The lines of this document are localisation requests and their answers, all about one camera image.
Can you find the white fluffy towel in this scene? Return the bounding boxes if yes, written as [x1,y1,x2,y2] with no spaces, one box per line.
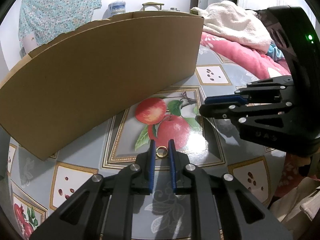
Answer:
[192,0,273,53]

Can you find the blue water bottle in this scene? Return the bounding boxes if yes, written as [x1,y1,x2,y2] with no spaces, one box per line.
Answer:
[108,0,127,15]

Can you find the pink floral blanket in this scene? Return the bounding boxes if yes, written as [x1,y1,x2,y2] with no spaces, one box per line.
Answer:
[200,31,313,200]

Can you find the brown cardboard box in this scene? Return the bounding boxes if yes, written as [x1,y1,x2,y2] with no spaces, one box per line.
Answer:
[0,10,205,161]

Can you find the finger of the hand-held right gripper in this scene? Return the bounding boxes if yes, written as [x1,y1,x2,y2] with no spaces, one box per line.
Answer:
[199,101,297,130]
[205,76,294,105]

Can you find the wooden chair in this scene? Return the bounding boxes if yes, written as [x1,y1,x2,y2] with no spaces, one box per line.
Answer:
[142,2,165,12]

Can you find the beige cloth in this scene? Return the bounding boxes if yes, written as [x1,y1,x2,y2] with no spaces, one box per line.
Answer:
[270,177,320,228]

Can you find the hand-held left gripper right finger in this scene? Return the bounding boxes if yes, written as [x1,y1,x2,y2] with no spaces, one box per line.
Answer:
[167,139,293,240]

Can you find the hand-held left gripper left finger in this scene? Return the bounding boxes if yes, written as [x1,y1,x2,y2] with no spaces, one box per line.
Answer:
[29,139,157,240]

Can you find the teal floral cloth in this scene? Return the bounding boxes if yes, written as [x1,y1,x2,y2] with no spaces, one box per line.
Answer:
[19,0,102,49]

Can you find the light blue patterned cloth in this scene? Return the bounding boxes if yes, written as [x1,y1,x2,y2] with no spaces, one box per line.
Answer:
[269,44,285,60]

